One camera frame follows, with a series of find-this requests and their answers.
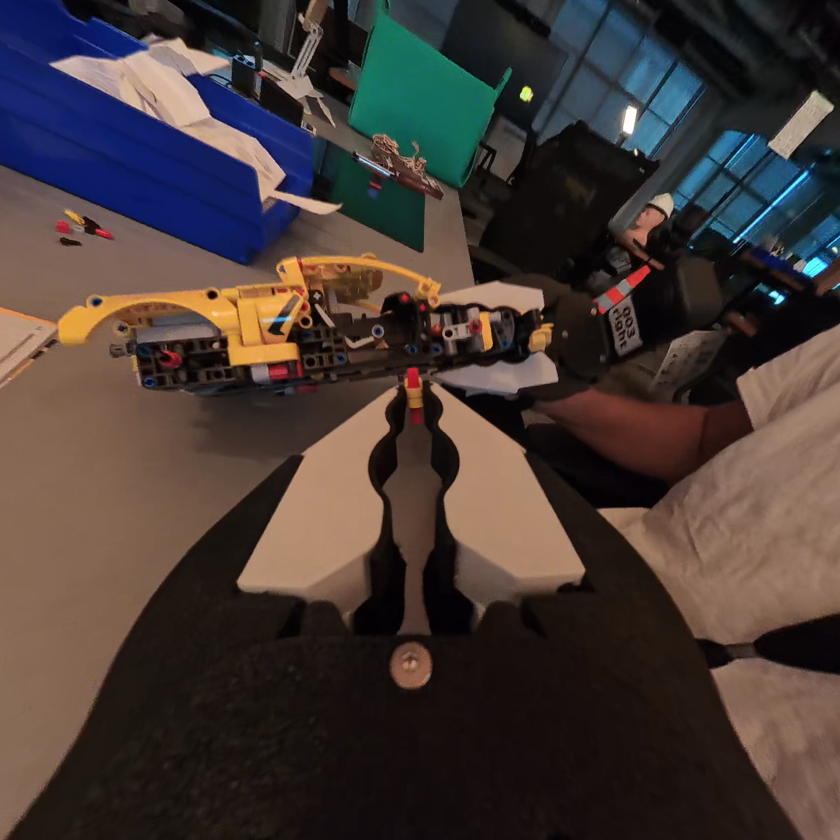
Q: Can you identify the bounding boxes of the yellow brick toy car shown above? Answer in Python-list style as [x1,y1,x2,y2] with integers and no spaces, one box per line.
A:
[58,255,559,396]

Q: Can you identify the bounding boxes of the orange traffic cone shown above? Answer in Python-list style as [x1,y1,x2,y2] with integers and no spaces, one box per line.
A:
[592,264,652,315]

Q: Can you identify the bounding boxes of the green plastic bin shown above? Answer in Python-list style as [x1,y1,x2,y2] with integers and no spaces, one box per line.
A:
[322,0,514,255]

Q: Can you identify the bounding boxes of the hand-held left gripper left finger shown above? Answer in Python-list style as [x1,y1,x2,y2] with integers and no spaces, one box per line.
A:
[236,386,408,634]

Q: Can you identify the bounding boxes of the black office chair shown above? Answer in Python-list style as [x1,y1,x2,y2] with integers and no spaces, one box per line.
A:
[486,121,661,278]

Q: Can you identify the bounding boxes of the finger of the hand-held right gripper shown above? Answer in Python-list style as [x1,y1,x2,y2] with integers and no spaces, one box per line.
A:
[436,280,547,314]
[430,352,560,399]

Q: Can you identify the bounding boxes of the crumpled white paper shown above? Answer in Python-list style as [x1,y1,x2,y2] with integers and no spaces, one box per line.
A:
[51,36,343,217]

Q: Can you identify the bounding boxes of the black device with display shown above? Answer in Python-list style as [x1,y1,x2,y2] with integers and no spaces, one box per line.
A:
[230,54,263,99]

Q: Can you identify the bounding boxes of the white folding stand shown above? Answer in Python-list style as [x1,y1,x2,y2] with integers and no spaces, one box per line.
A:
[272,0,337,130]

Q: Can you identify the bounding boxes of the hanging paper sign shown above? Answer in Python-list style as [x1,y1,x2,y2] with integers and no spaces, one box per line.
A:
[768,91,836,160]

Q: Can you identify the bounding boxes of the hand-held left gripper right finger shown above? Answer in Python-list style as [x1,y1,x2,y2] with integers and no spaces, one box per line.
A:
[416,382,586,634]

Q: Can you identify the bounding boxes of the white printed paper sheet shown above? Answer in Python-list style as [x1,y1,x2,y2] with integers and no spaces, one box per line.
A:
[656,330,731,403]

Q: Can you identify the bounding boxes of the tan and red small parts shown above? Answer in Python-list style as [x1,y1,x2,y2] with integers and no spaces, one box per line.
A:
[369,133,445,199]

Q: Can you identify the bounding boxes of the open instruction booklet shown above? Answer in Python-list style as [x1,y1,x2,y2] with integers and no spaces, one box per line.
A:
[0,307,60,389]

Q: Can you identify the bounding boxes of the blue plastic bin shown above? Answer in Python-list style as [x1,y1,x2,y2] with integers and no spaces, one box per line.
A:
[0,0,316,266]

